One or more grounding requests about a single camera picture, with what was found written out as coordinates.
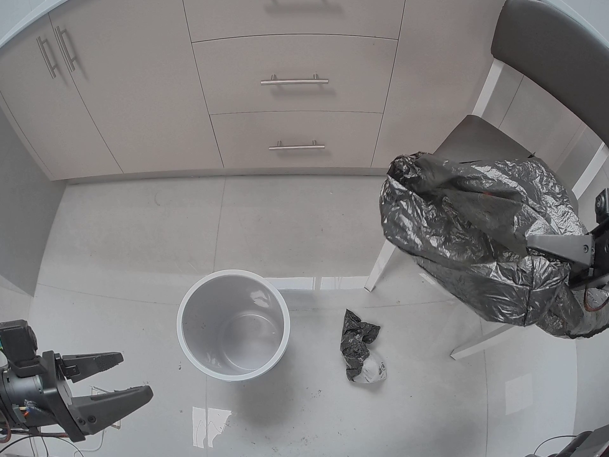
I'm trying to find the clear printed wrapper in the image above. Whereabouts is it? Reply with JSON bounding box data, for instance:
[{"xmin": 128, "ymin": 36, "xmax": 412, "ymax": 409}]
[{"xmin": 354, "ymin": 353, "xmax": 389, "ymax": 386}]

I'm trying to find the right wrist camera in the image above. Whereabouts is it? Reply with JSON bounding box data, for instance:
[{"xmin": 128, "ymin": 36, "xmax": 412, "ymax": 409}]
[{"xmin": 594, "ymin": 188, "xmax": 609, "ymax": 229}]

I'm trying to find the grey chair with white legs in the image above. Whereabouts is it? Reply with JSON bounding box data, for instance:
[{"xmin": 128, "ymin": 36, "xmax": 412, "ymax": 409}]
[{"xmin": 364, "ymin": 0, "xmax": 609, "ymax": 361}]

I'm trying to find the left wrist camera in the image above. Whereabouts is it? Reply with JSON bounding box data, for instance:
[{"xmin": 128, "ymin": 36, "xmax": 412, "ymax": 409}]
[{"xmin": 0, "ymin": 319, "xmax": 46, "ymax": 377}]

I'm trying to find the black cable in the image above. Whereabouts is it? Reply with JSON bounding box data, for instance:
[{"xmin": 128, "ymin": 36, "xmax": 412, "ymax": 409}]
[{"xmin": 533, "ymin": 435, "xmax": 579, "ymax": 457}]

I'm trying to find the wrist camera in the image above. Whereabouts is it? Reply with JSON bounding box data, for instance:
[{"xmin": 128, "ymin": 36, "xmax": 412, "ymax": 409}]
[
  {"xmin": 594, "ymin": 188, "xmax": 609, "ymax": 229},
  {"xmin": 0, "ymin": 319, "xmax": 46, "ymax": 377}
]

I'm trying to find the black plastic bag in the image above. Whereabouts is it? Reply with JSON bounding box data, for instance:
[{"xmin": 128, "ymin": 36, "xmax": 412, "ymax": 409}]
[{"xmin": 379, "ymin": 150, "xmax": 609, "ymax": 340}]

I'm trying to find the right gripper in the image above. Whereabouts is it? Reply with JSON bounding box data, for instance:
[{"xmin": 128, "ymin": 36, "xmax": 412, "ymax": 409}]
[{"xmin": 525, "ymin": 222, "xmax": 609, "ymax": 290}]

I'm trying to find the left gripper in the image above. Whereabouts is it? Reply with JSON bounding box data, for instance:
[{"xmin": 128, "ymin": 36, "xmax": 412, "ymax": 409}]
[{"xmin": 0, "ymin": 349, "xmax": 154, "ymax": 442}]

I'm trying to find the black plastic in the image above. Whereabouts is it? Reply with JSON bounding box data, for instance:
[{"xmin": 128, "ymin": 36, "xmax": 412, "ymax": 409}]
[{"xmin": 339, "ymin": 308, "xmax": 382, "ymax": 382}]

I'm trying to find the white trash bin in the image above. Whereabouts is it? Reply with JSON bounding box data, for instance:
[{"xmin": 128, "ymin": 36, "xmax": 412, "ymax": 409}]
[{"xmin": 176, "ymin": 269, "xmax": 291, "ymax": 382}]

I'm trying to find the beige cabinet with drawers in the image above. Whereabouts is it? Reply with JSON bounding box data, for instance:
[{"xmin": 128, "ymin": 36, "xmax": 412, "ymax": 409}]
[{"xmin": 0, "ymin": 0, "xmax": 609, "ymax": 184}]

